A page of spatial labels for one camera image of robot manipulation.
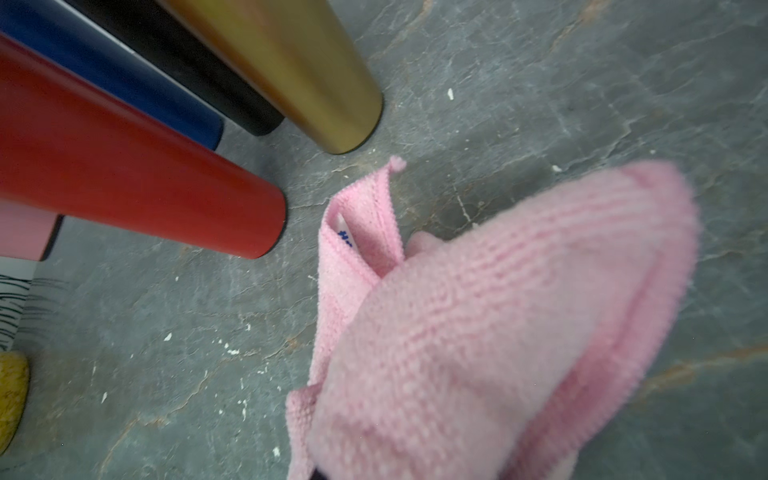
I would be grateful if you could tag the pink microfiber cloth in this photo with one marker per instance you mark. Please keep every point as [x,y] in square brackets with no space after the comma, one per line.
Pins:
[498,354]

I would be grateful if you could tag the pink thermos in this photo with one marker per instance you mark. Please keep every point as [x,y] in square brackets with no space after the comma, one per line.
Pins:
[26,232]

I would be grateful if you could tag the blue thermos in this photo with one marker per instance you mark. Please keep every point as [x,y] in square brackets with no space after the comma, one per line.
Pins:
[76,43]

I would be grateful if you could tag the gold thermos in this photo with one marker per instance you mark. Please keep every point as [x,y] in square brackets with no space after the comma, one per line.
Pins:
[298,56]

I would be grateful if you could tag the black thermos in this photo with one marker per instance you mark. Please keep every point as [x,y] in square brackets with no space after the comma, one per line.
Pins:
[151,31]

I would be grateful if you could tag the red thermos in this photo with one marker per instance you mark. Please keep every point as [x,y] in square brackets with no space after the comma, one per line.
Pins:
[71,148]

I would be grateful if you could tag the red lid snack jar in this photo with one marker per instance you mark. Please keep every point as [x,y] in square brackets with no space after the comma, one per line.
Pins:
[15,378]

